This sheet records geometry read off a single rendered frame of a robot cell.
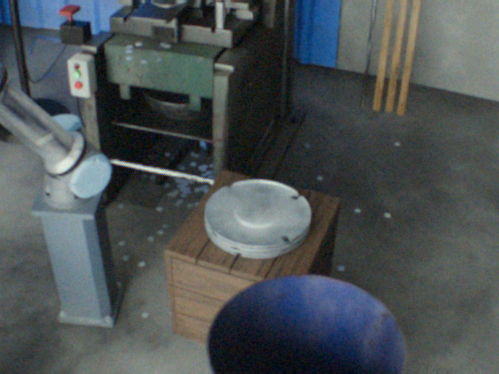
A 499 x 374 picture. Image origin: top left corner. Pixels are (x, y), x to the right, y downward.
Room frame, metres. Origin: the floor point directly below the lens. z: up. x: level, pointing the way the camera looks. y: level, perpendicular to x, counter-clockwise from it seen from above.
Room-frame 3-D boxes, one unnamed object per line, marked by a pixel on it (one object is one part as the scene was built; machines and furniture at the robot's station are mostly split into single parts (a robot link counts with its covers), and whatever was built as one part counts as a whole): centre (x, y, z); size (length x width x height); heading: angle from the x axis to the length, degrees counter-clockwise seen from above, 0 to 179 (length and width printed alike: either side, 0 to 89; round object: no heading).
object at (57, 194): (1.40, 0.50, 0.50); 0.15 x 0.15 x 0.10
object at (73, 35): (2.00, 0.62, 0.62); 0.10 x 0.06 x 0.20; 73
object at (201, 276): (1.41, -0.02, 0.18); 0.40 x 0.38 x 0.35; 160
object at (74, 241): (1.40, 0.50, 0.23); 0.19 x 0.19 x 0.45; 88
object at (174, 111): (2.13, 0.25, 0.36); 0.34 x 0.34 x 0.10
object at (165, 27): (1.96, 0.30, 0.72); 0.25 x 0.14 x 0.14; 163
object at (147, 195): (2.00, 0.29, 0.14); 0.59 x 0.10 x 0.05; 163
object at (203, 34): (2.13, 0.25, 0.68); 0.45 x 0.30 x 0.06; 73
